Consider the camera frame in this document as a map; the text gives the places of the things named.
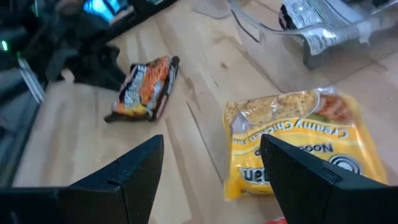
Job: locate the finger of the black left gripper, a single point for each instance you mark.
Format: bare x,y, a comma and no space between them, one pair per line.
102,71

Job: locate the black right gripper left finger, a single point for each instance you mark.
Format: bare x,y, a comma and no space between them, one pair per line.
124,193

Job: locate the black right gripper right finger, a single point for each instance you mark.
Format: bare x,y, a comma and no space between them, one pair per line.
317,193

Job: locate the black Maruchan fire noodle pack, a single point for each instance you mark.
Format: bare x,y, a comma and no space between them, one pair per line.
311,15
146,90

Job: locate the red Maruchan noodle pack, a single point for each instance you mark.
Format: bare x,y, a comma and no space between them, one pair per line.
276,221

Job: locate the yellow Maruchan chicken noodle pack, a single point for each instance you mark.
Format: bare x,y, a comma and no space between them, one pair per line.
295,124

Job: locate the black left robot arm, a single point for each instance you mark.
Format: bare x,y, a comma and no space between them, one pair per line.
18,31

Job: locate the clear plastic bin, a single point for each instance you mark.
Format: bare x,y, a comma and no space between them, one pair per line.
326,59

